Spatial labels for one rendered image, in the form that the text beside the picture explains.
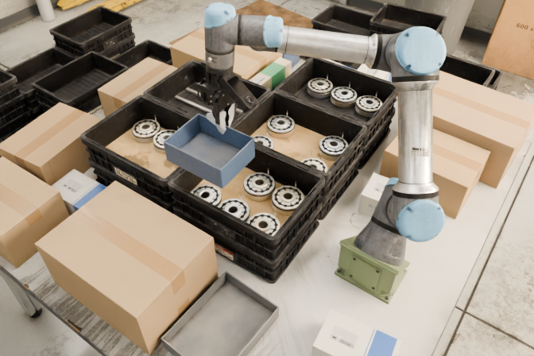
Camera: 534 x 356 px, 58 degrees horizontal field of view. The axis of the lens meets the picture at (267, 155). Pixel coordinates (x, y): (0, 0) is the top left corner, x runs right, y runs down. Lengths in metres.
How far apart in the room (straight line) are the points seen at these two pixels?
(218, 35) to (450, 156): 0.95
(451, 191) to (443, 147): 0.18
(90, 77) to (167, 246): 1.67
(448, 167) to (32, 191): 1.37
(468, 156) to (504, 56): 2.33
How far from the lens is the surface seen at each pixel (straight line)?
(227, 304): 1.50
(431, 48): 1.25
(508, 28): 4.05
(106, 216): 1.51
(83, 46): 3.04
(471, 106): 1.99
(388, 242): 1.43
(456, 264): 1.69
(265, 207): 1.55
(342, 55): 1.36
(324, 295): 1.53
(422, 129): 1.27
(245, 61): 2.10
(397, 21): 3.39
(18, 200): 1.72
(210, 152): 1.39
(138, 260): 1.39
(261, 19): 1.22
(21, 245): 1.71
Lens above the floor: 2.00
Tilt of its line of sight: 43 degrees down
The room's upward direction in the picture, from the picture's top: straight up
